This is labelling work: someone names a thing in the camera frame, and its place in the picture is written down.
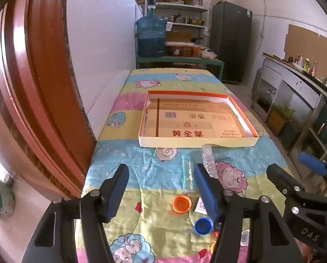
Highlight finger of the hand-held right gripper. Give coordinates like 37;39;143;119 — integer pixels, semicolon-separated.
266;163;307;198
298;151;327;176

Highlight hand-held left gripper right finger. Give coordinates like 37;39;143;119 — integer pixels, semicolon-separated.
194;163;304;263

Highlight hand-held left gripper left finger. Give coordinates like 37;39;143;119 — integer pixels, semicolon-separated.
22;163;129;263

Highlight white printed lighter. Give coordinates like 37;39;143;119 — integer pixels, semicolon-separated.
194;197;208;214

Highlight teal clear lighter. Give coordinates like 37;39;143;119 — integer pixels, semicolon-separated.
181;155;195;193

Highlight blue bottle cap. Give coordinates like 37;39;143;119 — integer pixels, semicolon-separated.
194;217;215;236

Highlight clear floral patterned lighter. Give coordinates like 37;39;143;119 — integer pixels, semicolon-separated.
201;145;217;178

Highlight shallow orange-rimmed cardboard box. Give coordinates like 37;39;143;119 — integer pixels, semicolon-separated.
138;90;260;148

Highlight white bottle cap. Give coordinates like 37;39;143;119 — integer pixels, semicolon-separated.
240;229;251;246

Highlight person's right hand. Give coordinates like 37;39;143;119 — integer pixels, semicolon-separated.
295;240;322;263

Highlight cartoon sheep printed blanket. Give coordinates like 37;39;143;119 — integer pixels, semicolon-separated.
77;68;298;263

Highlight dark green air fryer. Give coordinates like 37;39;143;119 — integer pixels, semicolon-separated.
313;105;327;146

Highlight yellow planter with greens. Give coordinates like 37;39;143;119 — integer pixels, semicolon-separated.
268;103;296;137

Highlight printed cardboard liner sheet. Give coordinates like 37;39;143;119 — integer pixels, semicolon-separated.
143;97;248;139

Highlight white kitchen counter cabinet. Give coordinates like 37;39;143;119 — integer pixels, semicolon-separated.
251;53;327;198

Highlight green white printed bag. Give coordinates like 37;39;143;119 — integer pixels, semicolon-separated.
0;170;16;220

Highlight red-brown wooden door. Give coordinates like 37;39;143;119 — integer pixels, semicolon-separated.
0;0;97;198

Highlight green low table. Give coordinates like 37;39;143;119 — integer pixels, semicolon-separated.
136;55;225;81

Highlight dark grey refrigerator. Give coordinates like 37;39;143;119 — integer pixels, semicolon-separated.
210;1;253;84

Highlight blue water jug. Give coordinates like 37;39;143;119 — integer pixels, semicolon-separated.
136;0;168;58

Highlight brown cardboard box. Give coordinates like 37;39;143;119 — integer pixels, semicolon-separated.
166;31;192;42

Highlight white metal shelf rack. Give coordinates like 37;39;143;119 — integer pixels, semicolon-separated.
145;0;210;58

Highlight cardboard sheet on wall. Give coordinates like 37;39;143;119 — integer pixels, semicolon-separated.
284;24;327;69

